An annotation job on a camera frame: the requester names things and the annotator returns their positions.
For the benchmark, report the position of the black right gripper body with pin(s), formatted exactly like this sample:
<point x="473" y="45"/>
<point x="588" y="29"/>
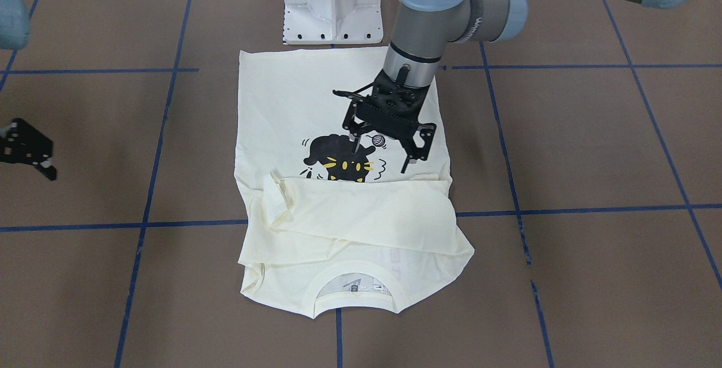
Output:
<point x="22" y="145"/>

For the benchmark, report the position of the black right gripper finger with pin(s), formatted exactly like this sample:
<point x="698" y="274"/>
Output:
<point x="46" y="169"/>

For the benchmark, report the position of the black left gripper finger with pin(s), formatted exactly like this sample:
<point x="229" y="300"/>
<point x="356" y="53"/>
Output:
<point x="355" y="139"/>
<point x="413" y="154"/>

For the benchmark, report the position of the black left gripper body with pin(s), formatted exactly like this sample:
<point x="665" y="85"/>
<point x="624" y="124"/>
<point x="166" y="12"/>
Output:
<point x="424" y="134"/>

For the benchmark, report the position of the cream long-sleeve cat shirt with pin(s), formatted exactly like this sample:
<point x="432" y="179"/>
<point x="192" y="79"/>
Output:
<point x="330" y="223"/>

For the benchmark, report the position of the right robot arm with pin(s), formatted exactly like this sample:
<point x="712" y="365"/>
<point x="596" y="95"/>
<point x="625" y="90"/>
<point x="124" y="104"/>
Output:
<point x="15" y="29"/>

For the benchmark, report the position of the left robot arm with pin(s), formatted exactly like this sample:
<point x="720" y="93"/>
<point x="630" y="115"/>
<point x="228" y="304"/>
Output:
<point x="422" y="30"/>

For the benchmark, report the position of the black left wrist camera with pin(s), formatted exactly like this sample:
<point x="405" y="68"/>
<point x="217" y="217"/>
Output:
<point x="359" y="98"/>

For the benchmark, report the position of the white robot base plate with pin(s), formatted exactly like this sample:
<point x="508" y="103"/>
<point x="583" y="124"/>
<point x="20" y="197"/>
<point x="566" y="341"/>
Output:
<point x="338" y="22"/>

